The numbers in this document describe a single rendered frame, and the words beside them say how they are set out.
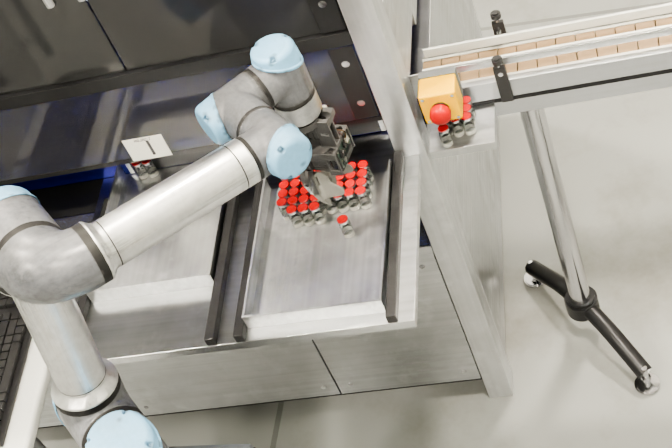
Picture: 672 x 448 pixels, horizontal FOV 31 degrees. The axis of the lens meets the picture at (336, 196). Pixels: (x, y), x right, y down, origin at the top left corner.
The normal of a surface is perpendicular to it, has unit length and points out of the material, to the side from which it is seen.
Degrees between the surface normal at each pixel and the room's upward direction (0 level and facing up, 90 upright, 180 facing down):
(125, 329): 0
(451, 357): 90
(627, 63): 90
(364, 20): 90
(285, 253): 0
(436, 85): 0
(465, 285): 90
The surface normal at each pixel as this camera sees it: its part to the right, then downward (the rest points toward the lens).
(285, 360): -0.07, 0.74
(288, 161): 0.56, 0.47
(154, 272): -0.29, -0.65
